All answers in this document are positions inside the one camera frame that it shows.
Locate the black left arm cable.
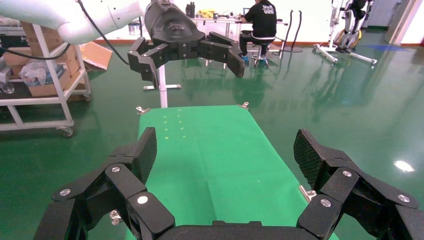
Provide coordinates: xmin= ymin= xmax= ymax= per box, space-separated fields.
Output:
xmin=0 ymin=0 xmax=131 ymax=66

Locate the white metal cart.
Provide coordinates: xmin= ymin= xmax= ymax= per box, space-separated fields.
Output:
xmin=0 ymin=23 xmax=93 ymax=138

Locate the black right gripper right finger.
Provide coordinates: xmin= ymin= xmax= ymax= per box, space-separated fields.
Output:
xmin=293 ymin=129 xmax=424 ymax=240

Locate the leaning cardboard sheet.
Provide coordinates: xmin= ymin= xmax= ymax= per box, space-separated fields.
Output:
xmin=79 ymin=41 xmax=114 ymax=72

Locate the metal swivel stool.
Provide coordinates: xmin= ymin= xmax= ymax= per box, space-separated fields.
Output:
xmin=246 ymin=41 xmax=276 ymax=69

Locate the green cloth with yellow dots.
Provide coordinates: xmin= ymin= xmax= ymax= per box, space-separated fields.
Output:
xmin=124 ymin=105 xmax=340 ymax=240

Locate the flat brown cardboard box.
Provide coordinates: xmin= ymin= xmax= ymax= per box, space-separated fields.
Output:
xmin=3 ymin=46 xmax=33 ymax=67

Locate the seated person in black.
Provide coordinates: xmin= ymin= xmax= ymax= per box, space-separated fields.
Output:
xmin=238 ymin=0 xmax=278 ymax=66

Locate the white stand post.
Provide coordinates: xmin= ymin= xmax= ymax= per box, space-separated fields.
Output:
xmin=143 ymin=64 xmax=182 ymax=109

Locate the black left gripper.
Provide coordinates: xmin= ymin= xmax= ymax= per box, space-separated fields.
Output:
xmin=127 ymin=1 xmax=246 ymax=90

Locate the tall brown cardboard box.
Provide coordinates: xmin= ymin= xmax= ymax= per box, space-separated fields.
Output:
xmin=20 ymin=21 xmax=82 ymax=79

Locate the yellow item on desk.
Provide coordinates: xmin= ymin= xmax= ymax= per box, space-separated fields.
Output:
xmin=197 ymin=8 xmax=217 ymax=19

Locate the clear plastic bag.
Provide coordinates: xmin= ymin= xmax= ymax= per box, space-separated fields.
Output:
xmin=18 ymin=59 xmax=65 ymax=88

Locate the white frame robot rig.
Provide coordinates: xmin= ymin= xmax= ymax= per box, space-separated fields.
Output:
xmin=312 ymin=0 xmax=379 ymax=66

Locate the clear plastic bottle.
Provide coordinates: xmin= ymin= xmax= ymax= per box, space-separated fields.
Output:
xmin=0 ymin=64 xmax=16 ymax=95

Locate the silver metal bucket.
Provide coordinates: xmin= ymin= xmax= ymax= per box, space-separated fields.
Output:
xmin=128 ymin=19 xmax=142 ymax=36

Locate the black curved tube stand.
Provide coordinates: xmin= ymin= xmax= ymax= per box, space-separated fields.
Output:
xmin=281 ymin=9 xmax=304 ymax=54

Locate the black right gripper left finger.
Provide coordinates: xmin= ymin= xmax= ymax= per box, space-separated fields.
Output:
xmin=33 ymin=126 xmax=176 ymax=240

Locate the low brown cardboard box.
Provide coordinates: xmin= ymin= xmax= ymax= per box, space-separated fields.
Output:
xmin=28 ymin=69 xmax=72 ymax=98

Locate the grey door panel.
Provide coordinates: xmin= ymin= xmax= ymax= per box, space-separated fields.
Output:
xmin=385 ymin=0 xmax=416 ymax=46

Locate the long white desk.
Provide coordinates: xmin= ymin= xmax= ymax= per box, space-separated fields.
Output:
xmin=190 ymin=15 xmax=289 ymax=67

